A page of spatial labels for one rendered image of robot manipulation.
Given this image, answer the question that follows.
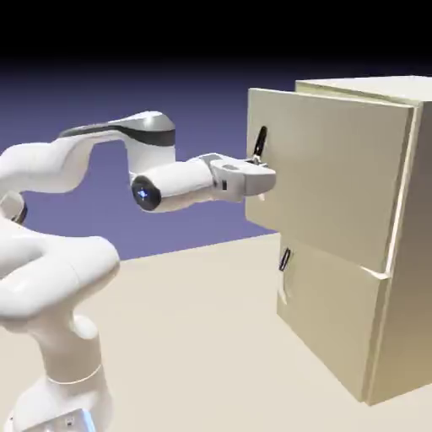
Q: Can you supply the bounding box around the cream painted cabinet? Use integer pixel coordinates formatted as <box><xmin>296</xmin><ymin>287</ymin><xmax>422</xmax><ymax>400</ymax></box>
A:
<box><xmin>276</xmin><ymin>75</ymin><xmax>432</xmax><ymax>407</ymax></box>

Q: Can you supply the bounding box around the cream small cabinet door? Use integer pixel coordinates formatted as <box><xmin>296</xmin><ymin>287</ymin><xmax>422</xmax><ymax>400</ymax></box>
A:
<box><xmin>276</xmin><ymin>231</ymin><xmax>391</xmax><ymax>403</ymax></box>

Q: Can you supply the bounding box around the dark curved door handle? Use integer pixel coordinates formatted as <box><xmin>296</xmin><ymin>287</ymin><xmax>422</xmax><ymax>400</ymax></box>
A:
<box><xmin>252</xmin><ymin>125</ymin><xmax>268</xmax><ymax>160</ymax></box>

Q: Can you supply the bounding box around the dark small door handle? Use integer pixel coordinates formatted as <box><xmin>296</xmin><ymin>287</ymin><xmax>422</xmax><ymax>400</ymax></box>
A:
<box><xmin>278</xmin><ymin>247</ymin><xmax>293</xmax><ymax>273</ymax></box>

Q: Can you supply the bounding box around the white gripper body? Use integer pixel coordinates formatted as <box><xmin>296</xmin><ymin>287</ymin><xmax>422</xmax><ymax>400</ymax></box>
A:
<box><xmin>240</xmin><ymin>164</ymin><xmax>277</xmax><ymax>201</ymax></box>

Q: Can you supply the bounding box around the cream large cabinet door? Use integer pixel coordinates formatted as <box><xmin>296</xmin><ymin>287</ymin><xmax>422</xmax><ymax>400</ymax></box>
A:
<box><xmin>244</xmin><ymin>87</ymin><xmax>420</xmax><ymax>280</ymax></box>

